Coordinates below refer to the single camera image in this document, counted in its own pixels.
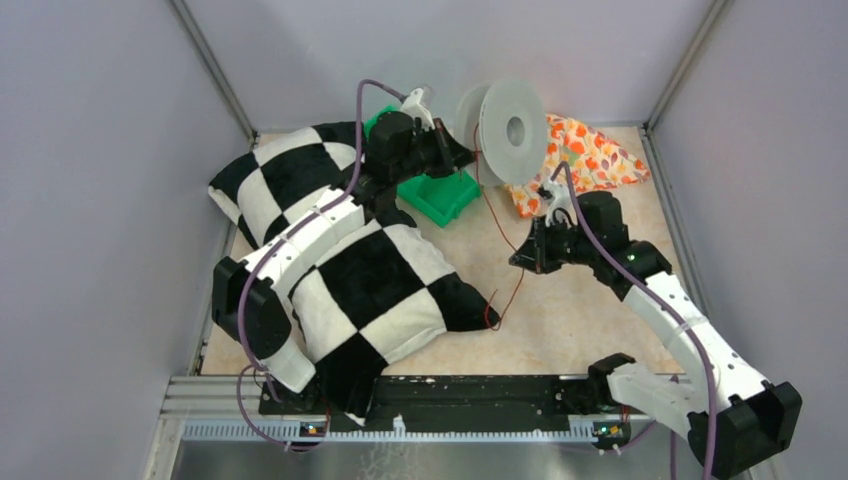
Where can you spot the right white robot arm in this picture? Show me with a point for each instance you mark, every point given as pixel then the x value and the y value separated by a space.
pixel 731 415

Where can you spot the white toothed cable strip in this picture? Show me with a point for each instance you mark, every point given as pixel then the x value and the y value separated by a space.
pixel 295 431

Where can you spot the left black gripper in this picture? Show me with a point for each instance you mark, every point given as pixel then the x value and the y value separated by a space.
pixel 451 155

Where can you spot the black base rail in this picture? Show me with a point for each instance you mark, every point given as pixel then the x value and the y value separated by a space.
pixel 458 404

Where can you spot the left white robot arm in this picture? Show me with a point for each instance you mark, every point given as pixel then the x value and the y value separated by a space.
pixel 273 269

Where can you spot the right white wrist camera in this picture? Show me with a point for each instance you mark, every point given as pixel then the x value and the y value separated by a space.
pixel 558 200

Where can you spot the orange floral cloth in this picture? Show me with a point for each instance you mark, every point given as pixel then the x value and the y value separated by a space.
pixel 596 162

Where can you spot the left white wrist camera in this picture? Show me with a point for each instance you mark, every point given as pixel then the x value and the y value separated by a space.
pixel 415 106

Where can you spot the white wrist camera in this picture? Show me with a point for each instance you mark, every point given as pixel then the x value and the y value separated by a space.
pixel 415 106
pixel 558 200

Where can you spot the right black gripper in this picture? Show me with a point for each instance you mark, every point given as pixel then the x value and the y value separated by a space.
pixel 535 251

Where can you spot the green plastic compartment bin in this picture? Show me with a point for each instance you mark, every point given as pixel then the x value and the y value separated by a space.
pixel 439 199

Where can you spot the black white checkered pillow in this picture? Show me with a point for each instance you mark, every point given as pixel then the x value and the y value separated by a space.
pixel 382 293

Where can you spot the grey filament spool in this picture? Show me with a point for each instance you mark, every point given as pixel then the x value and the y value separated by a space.
pixel 505 123

